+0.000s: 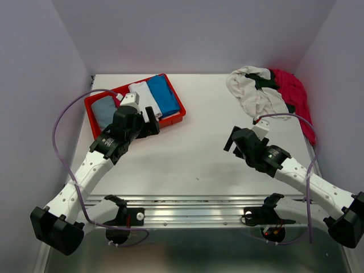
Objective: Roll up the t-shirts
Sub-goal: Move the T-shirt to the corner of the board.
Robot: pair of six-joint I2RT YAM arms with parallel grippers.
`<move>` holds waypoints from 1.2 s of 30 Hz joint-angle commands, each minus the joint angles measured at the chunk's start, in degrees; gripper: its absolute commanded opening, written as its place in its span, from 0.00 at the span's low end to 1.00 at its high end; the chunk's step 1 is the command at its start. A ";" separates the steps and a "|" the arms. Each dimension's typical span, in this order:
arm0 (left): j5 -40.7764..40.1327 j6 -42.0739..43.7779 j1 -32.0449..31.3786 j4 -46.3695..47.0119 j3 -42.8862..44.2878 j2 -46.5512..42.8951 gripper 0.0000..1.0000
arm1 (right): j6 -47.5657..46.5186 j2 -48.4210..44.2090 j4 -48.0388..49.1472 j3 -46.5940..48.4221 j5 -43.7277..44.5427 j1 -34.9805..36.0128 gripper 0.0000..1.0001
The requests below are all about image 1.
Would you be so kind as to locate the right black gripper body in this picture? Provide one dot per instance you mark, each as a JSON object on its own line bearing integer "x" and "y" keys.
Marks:
{"x": 248, "y": 159}

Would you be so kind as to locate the magenta crumpled t-shirt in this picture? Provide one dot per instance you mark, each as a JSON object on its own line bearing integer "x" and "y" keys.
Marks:
{"x": 293, "y": 93}

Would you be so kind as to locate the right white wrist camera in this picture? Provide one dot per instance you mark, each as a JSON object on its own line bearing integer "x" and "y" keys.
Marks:
{"x": 260, "y": 128}

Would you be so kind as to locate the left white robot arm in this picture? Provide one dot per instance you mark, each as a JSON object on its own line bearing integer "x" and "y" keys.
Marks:
{"x": 64, "y": 221}

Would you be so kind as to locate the white rolled t-shirt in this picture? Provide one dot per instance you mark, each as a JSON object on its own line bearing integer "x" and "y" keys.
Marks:
{"x": 146, "y": 99}

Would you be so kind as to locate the grey rolled t-shirt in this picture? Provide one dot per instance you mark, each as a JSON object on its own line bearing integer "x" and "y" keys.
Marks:
{"x": 103, "y": 110}

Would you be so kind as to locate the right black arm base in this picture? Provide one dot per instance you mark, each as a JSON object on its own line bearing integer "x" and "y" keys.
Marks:
{"x": 265, "y": 214}

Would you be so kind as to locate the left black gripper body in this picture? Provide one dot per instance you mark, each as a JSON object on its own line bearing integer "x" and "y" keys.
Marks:
{"x": 133, "y": 133}

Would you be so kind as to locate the magenta rolled t-shirt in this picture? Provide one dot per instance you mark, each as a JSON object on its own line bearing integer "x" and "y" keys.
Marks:
{"x": 117, "y": 102}

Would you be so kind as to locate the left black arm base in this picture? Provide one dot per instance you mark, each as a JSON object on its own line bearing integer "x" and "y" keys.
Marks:
{"x": 125, "y": 216}

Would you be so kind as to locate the red plastic tray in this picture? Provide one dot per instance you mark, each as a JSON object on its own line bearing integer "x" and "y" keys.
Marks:
{"x": 164, "y": 122}

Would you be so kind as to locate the cream and green t-shirt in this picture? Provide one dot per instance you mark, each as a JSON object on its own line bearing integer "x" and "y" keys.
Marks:
{"x": 256, "y": 90}

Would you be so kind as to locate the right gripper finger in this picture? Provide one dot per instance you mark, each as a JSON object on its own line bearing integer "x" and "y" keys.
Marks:
{"x": 238, "y": 153}
{"x": 229, "y": 140}

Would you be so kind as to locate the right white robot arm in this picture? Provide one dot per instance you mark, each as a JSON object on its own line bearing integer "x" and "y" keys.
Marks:
{"x": 326, "y": 206}

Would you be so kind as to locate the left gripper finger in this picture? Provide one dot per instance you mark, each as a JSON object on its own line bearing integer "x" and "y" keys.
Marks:
{"x": 141, "y": 123}
{"x": 152, "y": 126}

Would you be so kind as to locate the blue rolled t-shirt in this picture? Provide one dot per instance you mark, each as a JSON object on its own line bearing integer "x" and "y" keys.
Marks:
{"x": 163, "y": 95}

